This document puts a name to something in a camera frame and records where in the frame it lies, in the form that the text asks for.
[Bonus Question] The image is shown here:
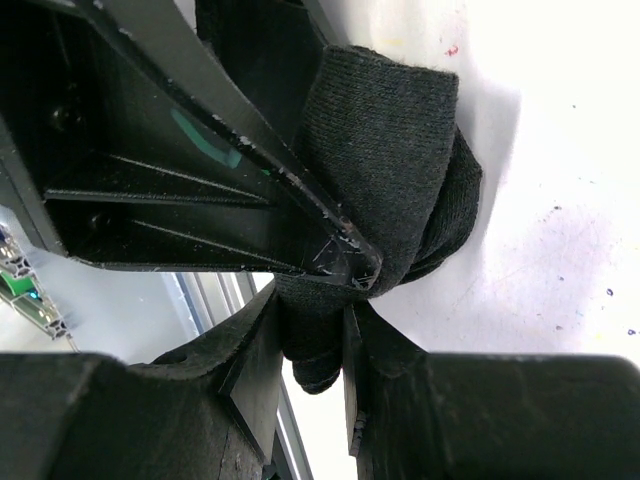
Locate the black sock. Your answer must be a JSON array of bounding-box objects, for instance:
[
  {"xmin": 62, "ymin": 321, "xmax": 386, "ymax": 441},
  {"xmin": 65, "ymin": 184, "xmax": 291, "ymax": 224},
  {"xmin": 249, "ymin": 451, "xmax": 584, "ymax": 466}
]
[{"xmin": 194, "ymin": 0, "xmax": 484, "ymax": 396}]

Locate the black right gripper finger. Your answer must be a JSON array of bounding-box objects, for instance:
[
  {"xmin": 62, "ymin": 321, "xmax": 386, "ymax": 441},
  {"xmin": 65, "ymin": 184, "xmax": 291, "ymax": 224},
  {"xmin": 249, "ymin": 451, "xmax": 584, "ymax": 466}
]
[
  {"xmin": 1, "ymin": 287, "xmax": 282, "ymax": 479},
  {"xmin": 195, "ymin": 0, "xmax": 338, "ymax": 144},
  {"xmin": 343, "ymin": 303, "xmax": 639, "ymax": 479},
  {"xmin": 1, "ymin": 1, "xmax": 382, "ymax": 290}
]

